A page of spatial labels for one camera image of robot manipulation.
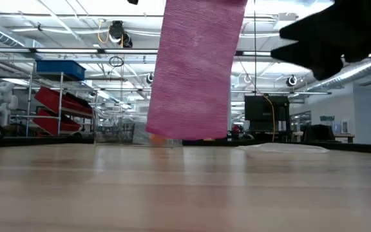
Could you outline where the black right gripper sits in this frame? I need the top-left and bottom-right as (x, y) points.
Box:
(270, 0), (371, 82)

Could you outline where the pink elastic bandage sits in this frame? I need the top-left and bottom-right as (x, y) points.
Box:
(144, 0), (249, 141)

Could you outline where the clear plastic container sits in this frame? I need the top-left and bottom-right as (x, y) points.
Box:
(93, 111), (184, 148)

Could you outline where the orange elastic bandage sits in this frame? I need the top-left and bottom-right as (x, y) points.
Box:
(149, 133), (216, 146)

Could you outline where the long ceiling light bar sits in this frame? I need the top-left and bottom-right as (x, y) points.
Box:
(0, 47), (281, 58)

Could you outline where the black monitor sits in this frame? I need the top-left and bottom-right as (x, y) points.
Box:
(244, 95), (291, 133)

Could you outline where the black office chair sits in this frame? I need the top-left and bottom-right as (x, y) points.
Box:
(302, 124), (338, 143)

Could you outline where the wooden desk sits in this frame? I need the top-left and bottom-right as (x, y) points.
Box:
(333, 133), (357, 144)

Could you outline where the blue storage bin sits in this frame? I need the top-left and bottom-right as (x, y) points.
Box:
(36, 60), (86, 82)

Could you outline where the metal shelf rack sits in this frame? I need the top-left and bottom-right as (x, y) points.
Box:
(11, 61), (128, 139)

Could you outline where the large red storage bin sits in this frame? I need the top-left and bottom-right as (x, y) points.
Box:
(33, 86), (93, 114)

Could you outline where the small red storage bin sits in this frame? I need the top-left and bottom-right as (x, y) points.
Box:
(32, 108), (82, 136)

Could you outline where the thin black hanging cable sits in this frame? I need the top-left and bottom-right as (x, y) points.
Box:
(253, 0), (258, 96)

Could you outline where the black cable loop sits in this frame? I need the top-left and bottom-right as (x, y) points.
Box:
(108, 56), (124, 68)

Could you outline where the yellow hanging cable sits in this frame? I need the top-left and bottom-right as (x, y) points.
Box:
(262, 94), (276, 142)

